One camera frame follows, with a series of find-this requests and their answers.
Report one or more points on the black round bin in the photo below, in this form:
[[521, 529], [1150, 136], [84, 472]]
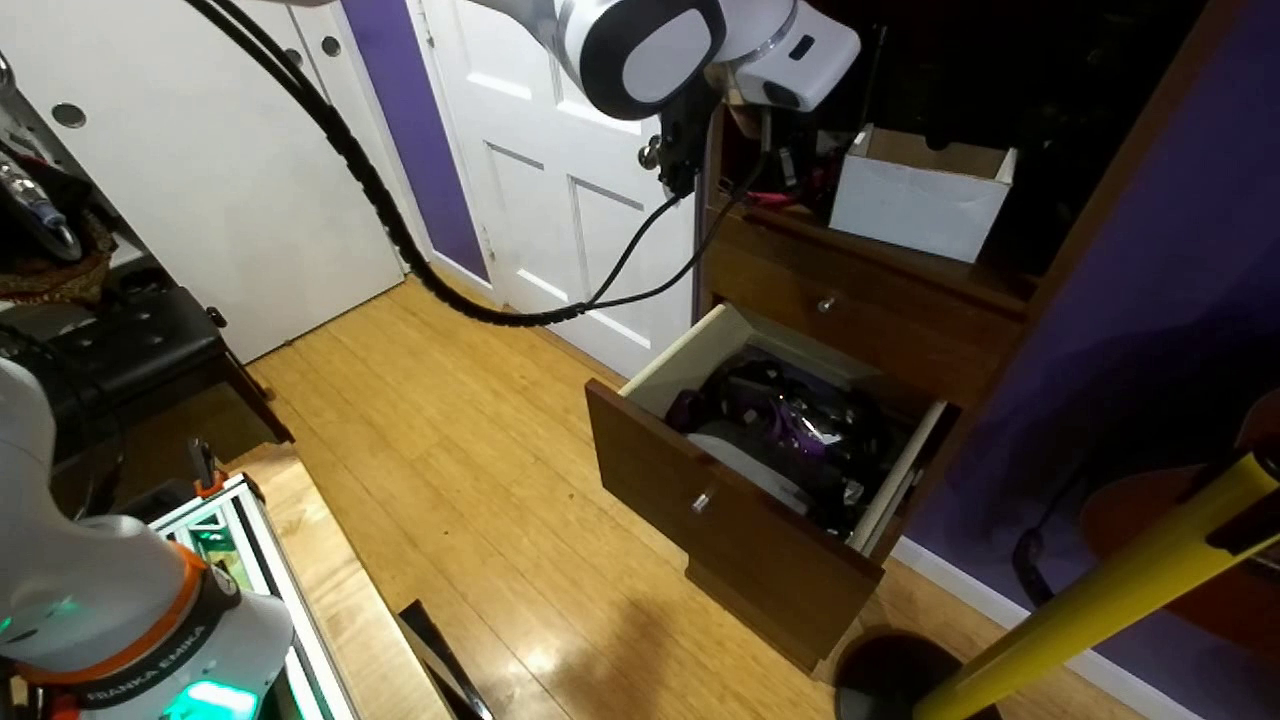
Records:
[[894, 673]]

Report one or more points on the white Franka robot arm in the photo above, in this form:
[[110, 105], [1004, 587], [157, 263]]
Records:
[[627, 53]]

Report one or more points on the brown wooden guitar body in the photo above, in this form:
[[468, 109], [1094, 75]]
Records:
[[1174, 534]]

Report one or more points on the brown wooden dresser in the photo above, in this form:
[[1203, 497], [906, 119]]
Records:
[[883, 307]]

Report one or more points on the yellow pole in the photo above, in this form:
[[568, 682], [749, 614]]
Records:
[[1120, 587]]

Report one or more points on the black flat board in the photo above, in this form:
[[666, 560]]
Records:
[[438, 658]]

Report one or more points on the purple item in drawer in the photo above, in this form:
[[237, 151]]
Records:
[[798, 424]]

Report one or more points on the white closet door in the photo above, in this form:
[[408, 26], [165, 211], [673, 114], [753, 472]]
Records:
[[212, 174]]

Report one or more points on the white open box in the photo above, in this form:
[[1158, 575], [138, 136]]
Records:
[[921, 201]]

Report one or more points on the white panelled door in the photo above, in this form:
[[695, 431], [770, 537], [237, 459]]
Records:
[[544, 184]]

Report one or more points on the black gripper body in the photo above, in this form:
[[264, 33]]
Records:
[[761, 132]]

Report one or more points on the brown woven basket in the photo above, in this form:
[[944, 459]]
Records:
[[52, 272]]

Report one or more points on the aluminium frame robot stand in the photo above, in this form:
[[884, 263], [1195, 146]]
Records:
[[264, 575]]

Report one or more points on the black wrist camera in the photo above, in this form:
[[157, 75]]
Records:
[[683, 132]]

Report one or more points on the open brown wooden drawer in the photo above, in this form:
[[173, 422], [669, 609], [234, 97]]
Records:
[[761, 534]]

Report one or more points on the black side shelf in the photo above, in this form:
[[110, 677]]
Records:
[[105, 362]]

